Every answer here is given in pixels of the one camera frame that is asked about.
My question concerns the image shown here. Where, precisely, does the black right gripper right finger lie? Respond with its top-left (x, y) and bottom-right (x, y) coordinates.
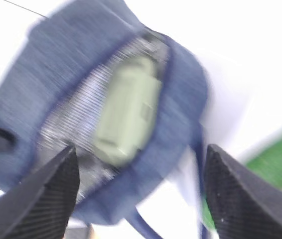
top-left (204, 144), bottom-right (282, 239)

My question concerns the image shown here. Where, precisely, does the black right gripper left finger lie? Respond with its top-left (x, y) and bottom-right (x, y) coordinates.
top-left (0, 146), bottom-right (79, 239)

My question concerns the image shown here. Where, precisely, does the green cucumber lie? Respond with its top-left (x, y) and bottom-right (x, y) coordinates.
top-left (202, 136), bottom-right (282, 232)

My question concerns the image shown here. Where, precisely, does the dark blue lunch bag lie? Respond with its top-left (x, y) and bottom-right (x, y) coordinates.
top-left (0, 0), bottom-right (208, 239)

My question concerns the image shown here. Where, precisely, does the glass container green lid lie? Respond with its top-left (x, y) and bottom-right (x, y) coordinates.
top-left (94, 55), bottom-right (162, 168)

